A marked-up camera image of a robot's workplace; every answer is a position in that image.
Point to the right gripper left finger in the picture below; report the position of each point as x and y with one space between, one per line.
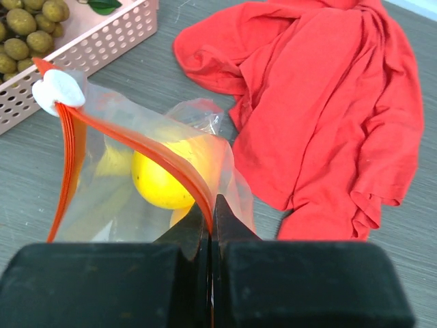
159 284

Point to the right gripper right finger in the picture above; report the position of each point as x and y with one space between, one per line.
261 283

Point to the yellow lemon fruit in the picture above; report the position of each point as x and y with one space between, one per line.
160 188

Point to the clear zip top bag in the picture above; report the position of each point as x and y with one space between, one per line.
98 201

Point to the yellow orange peach fruit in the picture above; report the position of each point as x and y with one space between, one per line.
178 214

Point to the red cloth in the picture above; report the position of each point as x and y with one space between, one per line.
328 108

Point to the pink plastic basket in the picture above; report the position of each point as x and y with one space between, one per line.
90 42

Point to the brown longan bunch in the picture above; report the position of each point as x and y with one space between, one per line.
29 29

